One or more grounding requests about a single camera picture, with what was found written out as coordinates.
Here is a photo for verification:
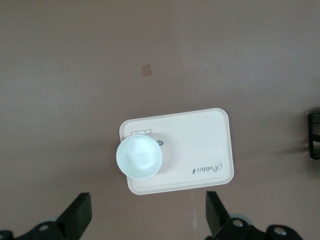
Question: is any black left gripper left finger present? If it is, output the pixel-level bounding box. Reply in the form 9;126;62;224
13;191;94;240

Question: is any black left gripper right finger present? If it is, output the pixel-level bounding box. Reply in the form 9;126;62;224
205;190;266;240

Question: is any beige rabbit print tray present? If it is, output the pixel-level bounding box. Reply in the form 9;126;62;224
118;107;236;196

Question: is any white bowl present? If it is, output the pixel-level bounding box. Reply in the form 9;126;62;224
115;134;164;181

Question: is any brown tape patch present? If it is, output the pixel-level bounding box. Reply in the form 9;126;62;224
140;64;153;77

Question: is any black wire cup rack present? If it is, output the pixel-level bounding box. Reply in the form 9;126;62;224
305;106;320;161

